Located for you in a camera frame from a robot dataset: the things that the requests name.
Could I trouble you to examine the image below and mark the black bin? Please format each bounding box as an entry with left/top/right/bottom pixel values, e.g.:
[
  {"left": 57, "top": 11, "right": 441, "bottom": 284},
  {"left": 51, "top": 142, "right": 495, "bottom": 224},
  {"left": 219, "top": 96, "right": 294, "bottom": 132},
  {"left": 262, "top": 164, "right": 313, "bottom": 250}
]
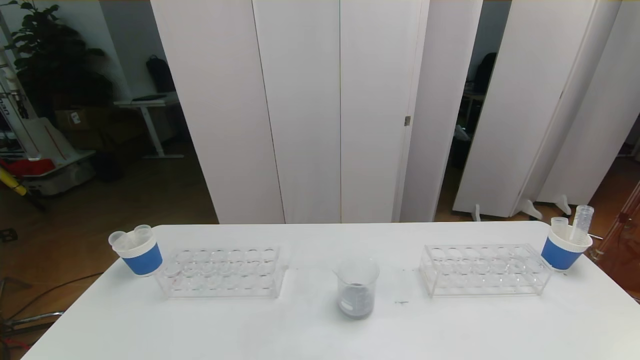
[{"left": 94, "top": 149, "right": 127, "bottom": 183}]

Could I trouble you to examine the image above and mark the grey plastic crate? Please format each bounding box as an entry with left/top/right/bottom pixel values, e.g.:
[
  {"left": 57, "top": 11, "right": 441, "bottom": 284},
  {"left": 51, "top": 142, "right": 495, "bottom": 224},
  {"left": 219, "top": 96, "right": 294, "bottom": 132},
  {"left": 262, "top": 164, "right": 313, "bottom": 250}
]
[{"left": 22, "top": 159, "right": 97, "bottom": 197}]

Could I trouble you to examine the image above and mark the black floor cable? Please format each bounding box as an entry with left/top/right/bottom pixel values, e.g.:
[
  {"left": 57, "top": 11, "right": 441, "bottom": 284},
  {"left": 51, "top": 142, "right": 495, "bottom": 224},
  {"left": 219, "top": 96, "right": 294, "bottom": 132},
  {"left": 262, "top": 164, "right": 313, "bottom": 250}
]
[{"left": 5, "top": 271, "right": 104, "bottom": 321}]

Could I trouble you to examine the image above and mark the white standing desk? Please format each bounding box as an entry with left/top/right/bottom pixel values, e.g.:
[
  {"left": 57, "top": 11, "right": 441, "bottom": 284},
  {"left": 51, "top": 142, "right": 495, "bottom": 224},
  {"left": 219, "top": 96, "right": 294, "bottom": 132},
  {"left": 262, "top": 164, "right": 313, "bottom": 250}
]
[{"left": 114, "top": 94, "right": 186, "bottom": 161}]

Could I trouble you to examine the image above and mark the white upright machine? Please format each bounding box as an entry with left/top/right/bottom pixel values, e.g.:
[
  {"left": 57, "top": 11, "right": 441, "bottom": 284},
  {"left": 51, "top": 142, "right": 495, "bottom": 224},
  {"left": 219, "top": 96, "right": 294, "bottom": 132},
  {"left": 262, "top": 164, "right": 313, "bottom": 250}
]
[{"left": 0, "top": 45, "right": 41, "bottom": 161}]

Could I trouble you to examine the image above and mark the clear glass beaker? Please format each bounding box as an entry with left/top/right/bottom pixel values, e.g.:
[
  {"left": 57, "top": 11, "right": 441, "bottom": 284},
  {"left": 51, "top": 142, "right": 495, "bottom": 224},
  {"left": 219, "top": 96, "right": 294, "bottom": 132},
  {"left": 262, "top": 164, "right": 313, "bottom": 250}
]
[{"left": 335, "top": 256, "right": 381, "bottom": 320}]

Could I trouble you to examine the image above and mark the clear acrylic test tube rack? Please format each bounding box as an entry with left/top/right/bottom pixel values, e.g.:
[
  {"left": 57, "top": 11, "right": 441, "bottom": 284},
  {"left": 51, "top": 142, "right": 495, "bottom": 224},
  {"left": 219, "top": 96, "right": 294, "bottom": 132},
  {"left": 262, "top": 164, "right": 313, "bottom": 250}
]
[
  {"left": 156, "top": 244, "right": 287, "bottom": 300},
  {"left": 419, "top": 243, "right": 554, "bottom": 299}
]

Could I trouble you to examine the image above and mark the black chair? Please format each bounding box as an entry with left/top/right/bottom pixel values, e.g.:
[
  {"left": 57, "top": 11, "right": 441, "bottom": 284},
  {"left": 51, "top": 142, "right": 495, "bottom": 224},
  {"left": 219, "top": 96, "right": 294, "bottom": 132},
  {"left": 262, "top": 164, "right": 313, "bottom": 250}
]
[{"left": 471, "top": 52, "right": 499, "bottom": 95}]

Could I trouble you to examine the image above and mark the brown cardboard box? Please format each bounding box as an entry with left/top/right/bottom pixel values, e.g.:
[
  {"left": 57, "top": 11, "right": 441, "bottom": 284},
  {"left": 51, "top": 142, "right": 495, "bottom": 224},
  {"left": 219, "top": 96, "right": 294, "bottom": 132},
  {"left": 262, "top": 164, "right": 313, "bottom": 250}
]
[{"left": 54, "top": 106, "right": 103, "bottom": 133}]

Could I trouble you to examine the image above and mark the transparent acrylic frame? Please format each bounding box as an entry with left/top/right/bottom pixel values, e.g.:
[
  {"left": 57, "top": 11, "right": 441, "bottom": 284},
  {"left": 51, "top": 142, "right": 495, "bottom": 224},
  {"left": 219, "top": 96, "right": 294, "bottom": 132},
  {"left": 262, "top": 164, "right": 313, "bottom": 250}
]
[{"left": 592, "top": 180, "right": 640, "bottom": 301}]

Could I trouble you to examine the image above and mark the black backpack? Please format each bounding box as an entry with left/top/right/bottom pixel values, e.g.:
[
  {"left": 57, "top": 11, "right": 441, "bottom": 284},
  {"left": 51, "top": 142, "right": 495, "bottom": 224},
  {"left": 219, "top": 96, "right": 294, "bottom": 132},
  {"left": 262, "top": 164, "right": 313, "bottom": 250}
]
[{"left": 145, "top": 55, "right": 177, "bottom": 94}]

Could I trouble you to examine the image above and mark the blue and white paper cup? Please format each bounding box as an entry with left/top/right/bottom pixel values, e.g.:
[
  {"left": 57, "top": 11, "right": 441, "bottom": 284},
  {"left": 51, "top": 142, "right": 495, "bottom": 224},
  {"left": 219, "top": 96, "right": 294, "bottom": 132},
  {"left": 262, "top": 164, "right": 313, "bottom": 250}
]
[
  {"left": 541, "top": 223, "right": 594, "bottom": 271},
  {"left": 111, "top": 231, "right": 164, "bottom": 277}
]

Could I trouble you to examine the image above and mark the white flat board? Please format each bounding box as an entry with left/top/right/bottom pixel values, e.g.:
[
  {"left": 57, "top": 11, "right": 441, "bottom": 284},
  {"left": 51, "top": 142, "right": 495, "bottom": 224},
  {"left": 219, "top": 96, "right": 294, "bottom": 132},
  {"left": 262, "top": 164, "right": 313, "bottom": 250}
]
[{"left": 20, "top": 117, "right": 96, "bottom": 166}]

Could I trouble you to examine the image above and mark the metal chair base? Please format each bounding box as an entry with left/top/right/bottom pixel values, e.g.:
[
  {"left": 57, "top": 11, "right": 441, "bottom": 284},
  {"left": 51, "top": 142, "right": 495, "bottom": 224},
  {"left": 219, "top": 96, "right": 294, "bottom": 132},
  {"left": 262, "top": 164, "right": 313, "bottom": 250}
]
[{"left": 0, "top": 277, "right": 66, "bottom": 351}]

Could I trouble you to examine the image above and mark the pale liquid test tube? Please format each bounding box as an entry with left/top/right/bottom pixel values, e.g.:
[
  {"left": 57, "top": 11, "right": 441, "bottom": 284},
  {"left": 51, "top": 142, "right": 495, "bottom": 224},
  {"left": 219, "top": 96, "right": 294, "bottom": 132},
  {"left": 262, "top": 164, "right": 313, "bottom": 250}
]
[{"left": 569, "top": 204, "right": 595, "bottom": 245}]

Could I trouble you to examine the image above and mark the red plastic item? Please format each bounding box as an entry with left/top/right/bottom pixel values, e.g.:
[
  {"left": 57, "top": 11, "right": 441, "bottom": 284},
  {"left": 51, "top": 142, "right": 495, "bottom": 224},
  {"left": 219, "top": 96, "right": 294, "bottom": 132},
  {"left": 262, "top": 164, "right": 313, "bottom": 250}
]
[{"left": 0, "top": 158, "right": 56, "bottom": 179}]

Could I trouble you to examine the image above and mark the yellow handled tool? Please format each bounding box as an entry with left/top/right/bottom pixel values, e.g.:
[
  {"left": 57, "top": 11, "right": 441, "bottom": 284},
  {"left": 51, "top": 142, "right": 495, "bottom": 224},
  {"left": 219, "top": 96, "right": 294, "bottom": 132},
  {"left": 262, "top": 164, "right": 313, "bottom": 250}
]
[{"left": 0, "top": 166, "right": 28, "bottom": 197}]

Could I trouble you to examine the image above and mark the white partition panel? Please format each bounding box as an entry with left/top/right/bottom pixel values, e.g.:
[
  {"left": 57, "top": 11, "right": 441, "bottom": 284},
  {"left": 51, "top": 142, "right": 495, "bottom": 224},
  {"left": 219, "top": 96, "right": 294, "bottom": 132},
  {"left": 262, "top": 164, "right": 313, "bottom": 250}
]
[
  {"left": 452, "top": 0, "right": 599, "bottom": 219},
  {"left": 340, "top": 0, "right": 431, "bottom": 224},
  {"left": 510, "top": 0, "right": 624, "bottom": 217},
  {"left": 536, "top": 0, "right": 640, "bottom": 207},
  {"left": 150, "top": 0, "right": 286, "bottom": 225},
  {"left": 399, "top": 0, "right": 485, "bottom": 223},
  {"left": 251, "top": 0, "right": 342, "bottom": 224}
]

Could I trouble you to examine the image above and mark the dark green potted plant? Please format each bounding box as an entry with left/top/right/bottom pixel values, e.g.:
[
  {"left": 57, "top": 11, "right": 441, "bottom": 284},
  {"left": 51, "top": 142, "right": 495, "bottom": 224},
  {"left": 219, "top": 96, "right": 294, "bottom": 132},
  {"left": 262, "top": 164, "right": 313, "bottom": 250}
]
[{"left": 4, "top": 0, "right": 115, "bottom": 121}]

